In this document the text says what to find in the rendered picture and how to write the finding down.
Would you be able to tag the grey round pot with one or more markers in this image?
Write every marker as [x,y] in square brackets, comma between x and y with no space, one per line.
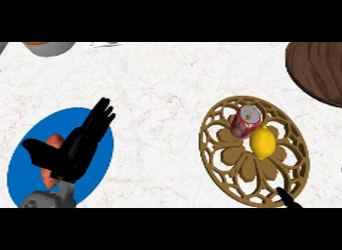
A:
[48,49]

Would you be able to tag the red soda can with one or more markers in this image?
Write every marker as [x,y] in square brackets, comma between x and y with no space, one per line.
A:
[245,123]

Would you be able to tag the brown wooden bowl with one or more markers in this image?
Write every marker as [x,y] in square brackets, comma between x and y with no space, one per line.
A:
[328,71]

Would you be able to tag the yellow lemon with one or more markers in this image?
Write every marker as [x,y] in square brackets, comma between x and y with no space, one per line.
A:
[264,143]

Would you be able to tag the brown openwork round placemat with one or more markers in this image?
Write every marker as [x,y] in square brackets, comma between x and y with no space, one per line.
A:
[240,162]

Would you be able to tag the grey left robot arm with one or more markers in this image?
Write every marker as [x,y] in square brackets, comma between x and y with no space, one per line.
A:
[48,198]

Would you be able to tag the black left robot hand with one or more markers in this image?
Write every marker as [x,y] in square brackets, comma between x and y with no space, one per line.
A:
[77,146]

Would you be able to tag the blue oval plate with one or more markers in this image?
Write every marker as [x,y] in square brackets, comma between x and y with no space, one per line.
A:
[98,162]

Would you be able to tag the orange sweet potato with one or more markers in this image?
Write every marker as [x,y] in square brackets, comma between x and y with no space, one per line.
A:
[54,141]

